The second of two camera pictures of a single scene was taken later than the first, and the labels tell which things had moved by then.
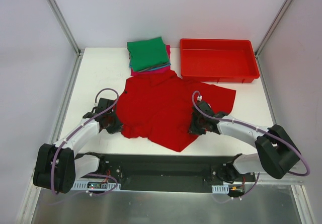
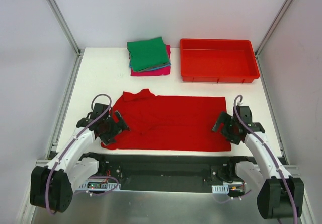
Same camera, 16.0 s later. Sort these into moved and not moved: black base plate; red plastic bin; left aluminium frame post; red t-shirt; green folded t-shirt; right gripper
Moved: red t-shirt; right gripper
Not moved: green folded t-shirt; red plastic bin; left aluminium frame post; black base plate
